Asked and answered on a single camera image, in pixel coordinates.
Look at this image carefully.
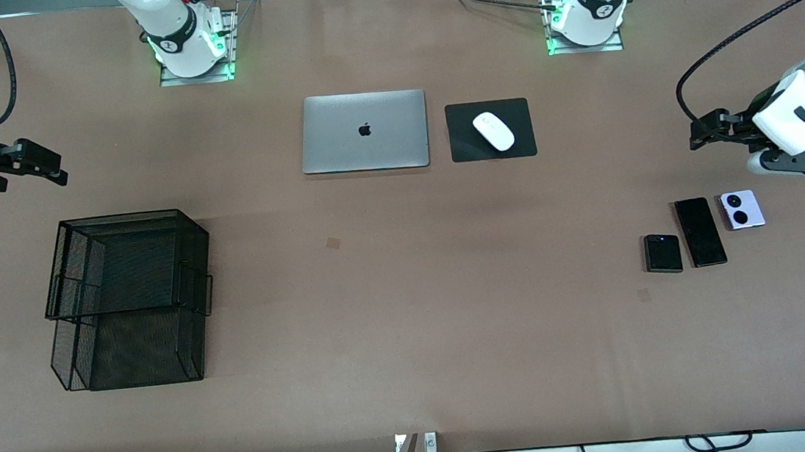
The lilac flip phone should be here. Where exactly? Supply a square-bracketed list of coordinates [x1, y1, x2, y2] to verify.
[718, 188, 768, 232]

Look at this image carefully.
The large black smartphone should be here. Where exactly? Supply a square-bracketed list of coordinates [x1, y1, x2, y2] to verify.
[673, 195, 730, 271]

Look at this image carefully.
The small black flip phone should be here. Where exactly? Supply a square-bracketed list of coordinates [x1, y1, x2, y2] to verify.
[643, 231, 684, 276]

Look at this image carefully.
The black mesh two-tier tray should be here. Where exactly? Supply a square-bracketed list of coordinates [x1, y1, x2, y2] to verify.
[36, 206, 224, 396]

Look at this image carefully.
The white computer mouse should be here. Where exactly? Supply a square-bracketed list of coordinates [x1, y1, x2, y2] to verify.
[471, 109, 517, 154]

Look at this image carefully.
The black mouse pad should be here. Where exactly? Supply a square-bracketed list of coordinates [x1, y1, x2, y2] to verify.
[444, 96, 539, 165]

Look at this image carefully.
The silver closed laptop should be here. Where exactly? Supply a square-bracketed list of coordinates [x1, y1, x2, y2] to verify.
[296, 86, 433, 179]

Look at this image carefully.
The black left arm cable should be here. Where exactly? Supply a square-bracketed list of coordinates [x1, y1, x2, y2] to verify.
[667, 0, 805, 128]

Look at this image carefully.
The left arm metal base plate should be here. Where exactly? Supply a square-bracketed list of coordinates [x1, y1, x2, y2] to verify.
[542, 0, 625, 57]

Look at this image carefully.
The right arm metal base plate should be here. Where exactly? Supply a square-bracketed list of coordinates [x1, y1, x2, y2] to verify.
[154, 10, 243, 87]

